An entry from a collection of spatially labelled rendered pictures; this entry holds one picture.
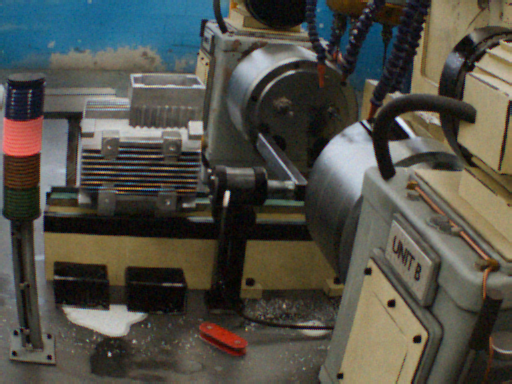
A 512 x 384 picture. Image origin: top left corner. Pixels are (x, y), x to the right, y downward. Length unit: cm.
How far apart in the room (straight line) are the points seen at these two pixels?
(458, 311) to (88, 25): 645
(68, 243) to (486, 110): 79
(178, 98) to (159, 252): 26
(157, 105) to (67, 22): 583
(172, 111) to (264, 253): 29
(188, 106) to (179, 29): 570
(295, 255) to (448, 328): 67
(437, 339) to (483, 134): 19
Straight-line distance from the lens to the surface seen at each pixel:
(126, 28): 686
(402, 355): 68
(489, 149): 61
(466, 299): 60
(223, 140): 169
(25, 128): 86
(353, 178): 93
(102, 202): 113
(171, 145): 111
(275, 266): 126
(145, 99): 113
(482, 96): 63
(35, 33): 703
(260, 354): 109
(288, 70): 144
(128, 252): 120
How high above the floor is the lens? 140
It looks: 21 degrees down
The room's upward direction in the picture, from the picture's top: 7 degrees clockwise
